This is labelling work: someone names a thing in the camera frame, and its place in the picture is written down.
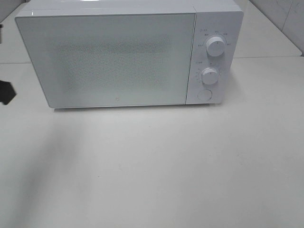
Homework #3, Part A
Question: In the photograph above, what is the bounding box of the white microwave door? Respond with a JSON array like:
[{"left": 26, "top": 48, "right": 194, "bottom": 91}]
[{"left": 16, "top": 13, "right": 195, "bottom": 108}]

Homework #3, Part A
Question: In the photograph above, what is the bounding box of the white microwave oven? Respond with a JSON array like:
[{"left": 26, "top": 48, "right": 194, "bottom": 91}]
[{"left": 15, "top": 0, "right": 244, "bottom": 108}]

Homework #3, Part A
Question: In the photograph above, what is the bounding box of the round white door button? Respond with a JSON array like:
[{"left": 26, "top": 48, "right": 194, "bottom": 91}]
[{"left": 198, "top": 89, "right": 212, "bottom": 102}]

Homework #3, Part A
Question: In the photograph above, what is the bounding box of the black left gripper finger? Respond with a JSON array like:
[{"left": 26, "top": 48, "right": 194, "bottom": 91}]
[
  {"left": 0, "top": 81, "right": 17, "bottom": 105},
  {"left": 0, "top": 24, "right": 3, "bottom": 43}
]

